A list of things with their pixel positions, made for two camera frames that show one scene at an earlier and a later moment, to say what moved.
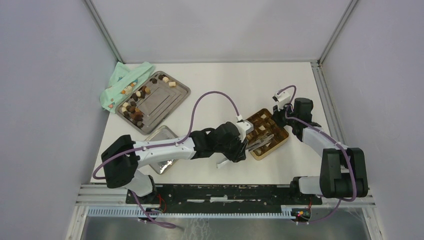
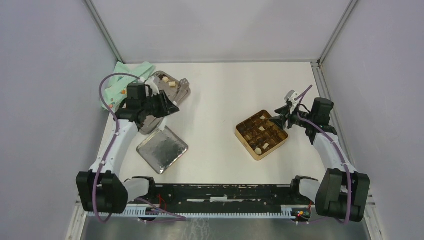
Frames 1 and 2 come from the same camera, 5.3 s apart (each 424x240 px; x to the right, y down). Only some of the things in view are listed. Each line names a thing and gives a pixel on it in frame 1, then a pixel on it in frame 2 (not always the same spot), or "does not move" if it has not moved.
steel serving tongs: [249, 147] -> [183, 86]
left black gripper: [239, 154] -> [167, 107]
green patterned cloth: [123, 78] does not move
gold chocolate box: [264, 124] does not move
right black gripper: [276, 116] does not move
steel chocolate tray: [153, 102] does not move
